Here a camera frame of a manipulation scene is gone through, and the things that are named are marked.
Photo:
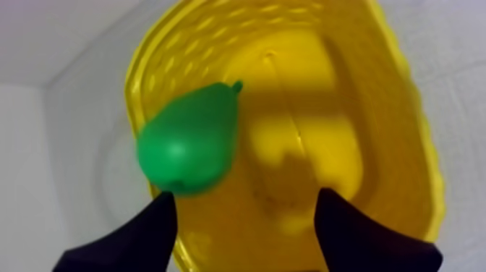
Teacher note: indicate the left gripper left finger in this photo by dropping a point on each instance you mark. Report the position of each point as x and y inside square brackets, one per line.
[140, 243]

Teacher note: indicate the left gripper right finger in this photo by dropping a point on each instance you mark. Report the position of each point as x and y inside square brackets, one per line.
[353, 239]

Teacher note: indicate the green toy pear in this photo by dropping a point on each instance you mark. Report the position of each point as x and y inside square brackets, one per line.
[190, 144]

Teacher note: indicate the yellow plastic basket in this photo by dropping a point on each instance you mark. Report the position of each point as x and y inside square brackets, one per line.
[303, 125]

